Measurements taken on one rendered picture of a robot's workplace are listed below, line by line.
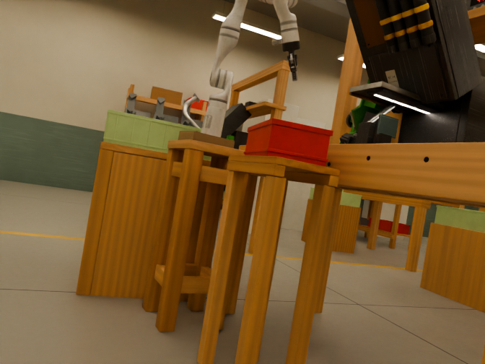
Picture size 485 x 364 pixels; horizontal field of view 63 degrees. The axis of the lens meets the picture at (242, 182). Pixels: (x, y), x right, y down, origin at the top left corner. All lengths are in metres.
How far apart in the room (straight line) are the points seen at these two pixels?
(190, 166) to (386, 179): 0.84
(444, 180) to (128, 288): 1.64
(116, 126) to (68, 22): 6.78
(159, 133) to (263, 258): 1.14
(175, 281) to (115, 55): 7.26
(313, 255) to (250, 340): 0.34
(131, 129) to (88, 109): 6.37
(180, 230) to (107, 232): 0.53
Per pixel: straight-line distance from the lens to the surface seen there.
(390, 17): 1.57
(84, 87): 8.57
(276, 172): 1.21
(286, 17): 1.75
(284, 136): 1.27
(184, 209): 1.74
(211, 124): 1.89
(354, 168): 1.40
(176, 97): 8.20
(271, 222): 1.23
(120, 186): 2.13
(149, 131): 2.16
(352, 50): 2.57
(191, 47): 9.05
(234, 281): 2.15
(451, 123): 1.70
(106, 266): 2.20
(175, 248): 1.76
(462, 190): 1.14
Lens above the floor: 0.71
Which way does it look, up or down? level
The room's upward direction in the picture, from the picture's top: 9 degrees clockwise
